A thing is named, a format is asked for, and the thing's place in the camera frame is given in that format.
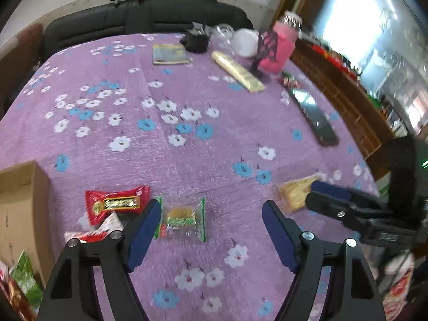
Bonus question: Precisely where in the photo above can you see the pink sleeved bottle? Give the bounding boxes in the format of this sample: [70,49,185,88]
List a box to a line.
[258,11,302,74]

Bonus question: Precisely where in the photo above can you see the cardboard box tray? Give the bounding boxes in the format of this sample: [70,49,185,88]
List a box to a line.
[1,161,54,288]

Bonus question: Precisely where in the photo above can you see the red candy bar upper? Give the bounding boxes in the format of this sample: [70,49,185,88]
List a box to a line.
[84,185,151,227]

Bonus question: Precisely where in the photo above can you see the black small cup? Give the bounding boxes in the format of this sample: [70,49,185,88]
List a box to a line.
[180,23,210,54]

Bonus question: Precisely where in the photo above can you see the green pea packet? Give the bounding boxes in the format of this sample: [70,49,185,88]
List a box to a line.
[9,251,44,309]

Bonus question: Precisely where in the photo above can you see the black smartphone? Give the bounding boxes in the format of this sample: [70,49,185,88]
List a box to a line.
[288,88,339,146]

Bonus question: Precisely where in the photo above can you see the wooden brick-pattern cabinet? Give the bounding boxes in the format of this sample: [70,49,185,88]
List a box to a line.
[291,41,394,181]

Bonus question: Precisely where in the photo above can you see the small candies by phone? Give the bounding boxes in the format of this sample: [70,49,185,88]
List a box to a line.
[279,71,301,89]

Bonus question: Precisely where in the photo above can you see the black sofa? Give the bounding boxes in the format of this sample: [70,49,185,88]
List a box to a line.
[40,0,253,60]

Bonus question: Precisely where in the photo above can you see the clear green-end candy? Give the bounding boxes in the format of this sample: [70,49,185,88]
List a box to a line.
[155,196,207,243]

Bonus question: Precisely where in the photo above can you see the white round lid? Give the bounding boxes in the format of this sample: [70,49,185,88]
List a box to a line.
[231,28,259,58]

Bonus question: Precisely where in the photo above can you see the purple floral tablecloth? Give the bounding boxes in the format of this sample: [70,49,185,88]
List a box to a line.
[1,34,376,320]

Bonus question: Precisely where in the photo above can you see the dark red foil snack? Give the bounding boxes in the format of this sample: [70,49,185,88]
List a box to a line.
[1,262,37,320]

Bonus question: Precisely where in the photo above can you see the small green booklet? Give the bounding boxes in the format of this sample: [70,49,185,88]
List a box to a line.
[152,44,191,65]

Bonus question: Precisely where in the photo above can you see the clear plastic cup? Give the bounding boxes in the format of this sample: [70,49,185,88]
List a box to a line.
[212,24,234,45]

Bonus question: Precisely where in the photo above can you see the cream lotion tube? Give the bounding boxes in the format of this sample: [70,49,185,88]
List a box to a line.
[211,51,266,93]

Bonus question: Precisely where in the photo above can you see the brown armchair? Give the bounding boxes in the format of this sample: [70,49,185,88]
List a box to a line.
[1,23,44,117]

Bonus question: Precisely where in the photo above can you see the red white snack packet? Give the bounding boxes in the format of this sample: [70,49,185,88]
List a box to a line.
[63,212,123,243]

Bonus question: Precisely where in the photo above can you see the clear yellow cake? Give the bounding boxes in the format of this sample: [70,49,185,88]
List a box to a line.
[277,174,321,214]

